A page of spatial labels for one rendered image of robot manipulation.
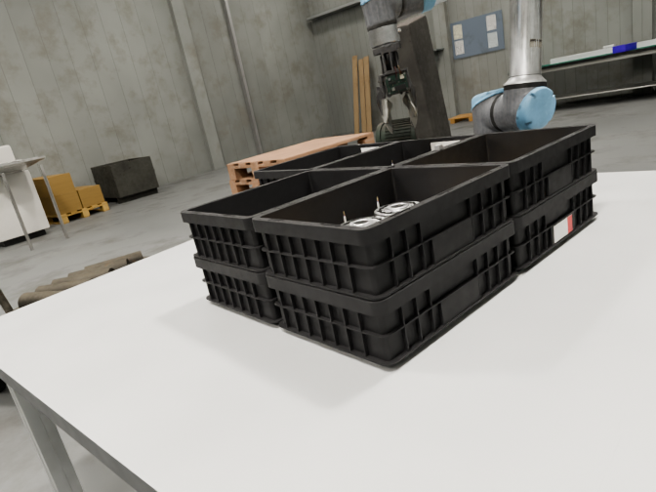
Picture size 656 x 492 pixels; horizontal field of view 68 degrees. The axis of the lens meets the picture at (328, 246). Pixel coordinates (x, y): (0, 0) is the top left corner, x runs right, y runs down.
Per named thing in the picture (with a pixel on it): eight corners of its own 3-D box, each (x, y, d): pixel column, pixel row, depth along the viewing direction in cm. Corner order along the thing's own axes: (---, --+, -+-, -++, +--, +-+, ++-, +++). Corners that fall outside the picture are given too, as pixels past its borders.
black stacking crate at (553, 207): (491, 212, 143) (487, 172, 139) (601, 217, 121) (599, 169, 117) (405, 260, 119) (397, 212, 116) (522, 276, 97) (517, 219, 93)
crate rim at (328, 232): (391, 177, 113) (390, 167, 112) (513, 175, 91) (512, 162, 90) (250, 231, 89) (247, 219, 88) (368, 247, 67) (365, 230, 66)
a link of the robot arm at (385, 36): (366, 34, 124) (398, 25, 123) (371, 53, 125) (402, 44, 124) (367, 30, 117) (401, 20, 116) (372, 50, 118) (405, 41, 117)
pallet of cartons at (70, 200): (81, 209, 922) (67, 170, 900) (111, 209, 835) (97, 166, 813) (29, 224, 859) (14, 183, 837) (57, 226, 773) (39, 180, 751)
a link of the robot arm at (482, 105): (494, 131, 163) (491, 89, 159) (524, 130, 151) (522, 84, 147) (466, 138, 159) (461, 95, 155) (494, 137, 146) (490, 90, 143)
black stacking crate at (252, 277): (325, 247, 141) (316, 208, 138) (405, 260, 119) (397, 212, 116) (203, 303, 117) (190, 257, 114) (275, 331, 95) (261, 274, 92)
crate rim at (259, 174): (340, 152, 182) (339, 145, 181) (402, 147, 159) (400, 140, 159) (252, 179, 158) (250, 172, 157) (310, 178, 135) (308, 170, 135)
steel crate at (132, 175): (138, 192, 1002) (128, 158, 982) (163, 191, 934) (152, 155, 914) (99, 204, 945) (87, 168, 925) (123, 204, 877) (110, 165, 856)
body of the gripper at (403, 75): (383, 100, 120) (372, 49, 117) (381, 100, 128) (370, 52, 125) (413, 92, 119) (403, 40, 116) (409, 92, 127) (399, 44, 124)
